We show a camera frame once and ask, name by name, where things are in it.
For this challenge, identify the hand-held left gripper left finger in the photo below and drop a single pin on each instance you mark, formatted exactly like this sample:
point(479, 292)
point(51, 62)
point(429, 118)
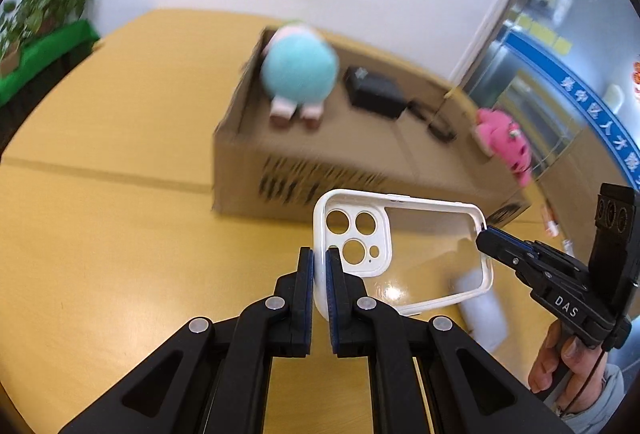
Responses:
point(304, 284)

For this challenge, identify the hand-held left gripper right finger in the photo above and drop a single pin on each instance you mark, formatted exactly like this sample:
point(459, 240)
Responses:
point(334, 286)

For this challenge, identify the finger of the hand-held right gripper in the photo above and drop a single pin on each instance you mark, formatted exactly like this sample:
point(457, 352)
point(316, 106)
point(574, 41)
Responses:
point(515, 254)

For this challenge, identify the white phone case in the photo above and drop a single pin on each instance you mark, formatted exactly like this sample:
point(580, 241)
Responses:
point(382, 244)

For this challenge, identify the cardboard box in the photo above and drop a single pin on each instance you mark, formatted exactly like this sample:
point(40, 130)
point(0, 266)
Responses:
point(240, 164)

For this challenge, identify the green-haired plush toy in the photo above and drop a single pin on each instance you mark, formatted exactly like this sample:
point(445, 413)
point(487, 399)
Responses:
point(297, 69)

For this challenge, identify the person's right forearm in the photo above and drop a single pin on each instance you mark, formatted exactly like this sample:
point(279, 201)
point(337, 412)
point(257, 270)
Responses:
point(600, 404)

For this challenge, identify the wooden desktop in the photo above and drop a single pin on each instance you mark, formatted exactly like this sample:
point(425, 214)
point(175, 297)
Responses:
point(125, 224)

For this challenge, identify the person's right hand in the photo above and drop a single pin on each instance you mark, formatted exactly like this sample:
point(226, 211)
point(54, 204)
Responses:
point(575, 364)

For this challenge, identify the small red white item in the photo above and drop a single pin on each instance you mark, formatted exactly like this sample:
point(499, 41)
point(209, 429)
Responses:
point(551, 221)

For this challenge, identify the pink plush toy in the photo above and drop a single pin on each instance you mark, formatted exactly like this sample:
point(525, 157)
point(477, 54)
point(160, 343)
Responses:
point(505, 139)

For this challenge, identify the blue banner strip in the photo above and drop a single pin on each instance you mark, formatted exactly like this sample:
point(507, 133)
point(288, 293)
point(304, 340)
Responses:
point(565, 79)

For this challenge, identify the red paper decoration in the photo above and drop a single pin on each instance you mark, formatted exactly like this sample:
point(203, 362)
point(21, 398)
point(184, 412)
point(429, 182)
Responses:
point(636, 81)

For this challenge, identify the black power adapter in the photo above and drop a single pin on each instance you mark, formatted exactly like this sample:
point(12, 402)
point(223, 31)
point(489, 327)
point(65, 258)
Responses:
point(375, 91)

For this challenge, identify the row of yellow notes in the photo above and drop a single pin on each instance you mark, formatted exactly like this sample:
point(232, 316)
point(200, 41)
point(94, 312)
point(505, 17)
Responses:
point(542, 31)

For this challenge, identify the green table cloth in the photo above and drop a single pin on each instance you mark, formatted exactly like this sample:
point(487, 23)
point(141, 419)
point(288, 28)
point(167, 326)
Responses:
point(45, 51)

